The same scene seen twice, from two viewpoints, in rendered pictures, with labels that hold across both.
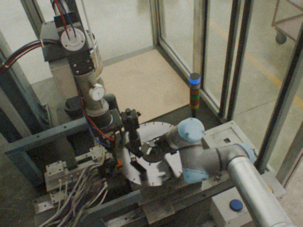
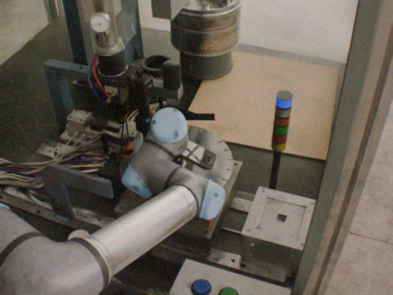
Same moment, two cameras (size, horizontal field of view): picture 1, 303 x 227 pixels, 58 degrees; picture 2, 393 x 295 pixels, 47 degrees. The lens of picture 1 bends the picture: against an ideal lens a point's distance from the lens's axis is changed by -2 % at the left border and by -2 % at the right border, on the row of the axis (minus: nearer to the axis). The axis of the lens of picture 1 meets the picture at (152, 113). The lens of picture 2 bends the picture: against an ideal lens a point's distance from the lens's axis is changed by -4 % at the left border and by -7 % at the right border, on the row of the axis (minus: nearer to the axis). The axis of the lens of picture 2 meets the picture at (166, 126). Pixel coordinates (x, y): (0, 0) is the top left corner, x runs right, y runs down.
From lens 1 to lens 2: 0.62 m
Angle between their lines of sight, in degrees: 31
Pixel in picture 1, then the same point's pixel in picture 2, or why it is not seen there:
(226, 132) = (293, 208)
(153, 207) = not seen: hidden behind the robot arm
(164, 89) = (295, 121)
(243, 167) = (166, 194)
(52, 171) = (74, 116)
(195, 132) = (164, 127)
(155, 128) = (206, 141)
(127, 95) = (243, 100)
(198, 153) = (153, 156)
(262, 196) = (128, 219)
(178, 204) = (163, 251)
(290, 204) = not seen: outside the picture
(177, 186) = not seen: hidden behind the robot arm
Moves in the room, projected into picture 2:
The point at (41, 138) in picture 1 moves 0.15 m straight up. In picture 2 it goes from (81, 71) to (74, 34)
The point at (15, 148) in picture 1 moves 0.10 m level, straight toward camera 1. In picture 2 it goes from (53, 67) to (48, 83)
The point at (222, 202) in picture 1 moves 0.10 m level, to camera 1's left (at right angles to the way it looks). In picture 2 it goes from (191, 272) to (160, 253)
